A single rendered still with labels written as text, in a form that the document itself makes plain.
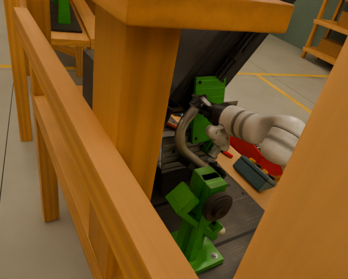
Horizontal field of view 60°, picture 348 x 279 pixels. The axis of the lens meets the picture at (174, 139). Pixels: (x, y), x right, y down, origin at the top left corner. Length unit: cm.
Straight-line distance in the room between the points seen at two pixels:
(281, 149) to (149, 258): 37
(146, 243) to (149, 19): 26
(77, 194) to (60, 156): 21
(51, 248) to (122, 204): 158
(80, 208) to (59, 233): 110
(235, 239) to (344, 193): 75
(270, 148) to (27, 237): 168
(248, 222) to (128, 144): 58
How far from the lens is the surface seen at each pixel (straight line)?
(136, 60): 46
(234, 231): 96
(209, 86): 93
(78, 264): 191
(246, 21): 43
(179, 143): 88
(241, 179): 116
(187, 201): 65
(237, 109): 74
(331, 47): 720
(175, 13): 36
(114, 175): 47
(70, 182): 105
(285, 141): 64
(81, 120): 60
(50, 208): 204
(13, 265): 196
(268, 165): 137
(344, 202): 21
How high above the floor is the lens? 158
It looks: 32 degrees down
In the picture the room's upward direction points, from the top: 12 degrees clockwise
